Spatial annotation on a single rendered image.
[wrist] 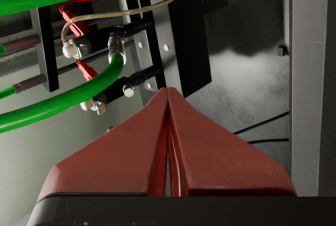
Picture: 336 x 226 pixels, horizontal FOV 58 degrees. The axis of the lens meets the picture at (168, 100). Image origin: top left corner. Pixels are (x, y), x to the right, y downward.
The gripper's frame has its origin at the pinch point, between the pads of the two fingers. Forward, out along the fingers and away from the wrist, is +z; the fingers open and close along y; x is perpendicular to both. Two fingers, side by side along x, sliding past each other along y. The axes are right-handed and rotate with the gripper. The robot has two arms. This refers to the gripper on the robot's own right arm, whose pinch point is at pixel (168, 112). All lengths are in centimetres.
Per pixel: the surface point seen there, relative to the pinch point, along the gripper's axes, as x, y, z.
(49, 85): 25, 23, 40
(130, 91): 17.5, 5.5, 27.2
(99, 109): 18.0, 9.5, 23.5
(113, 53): 7.2, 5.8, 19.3
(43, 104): 6.2, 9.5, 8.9
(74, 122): 40, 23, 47
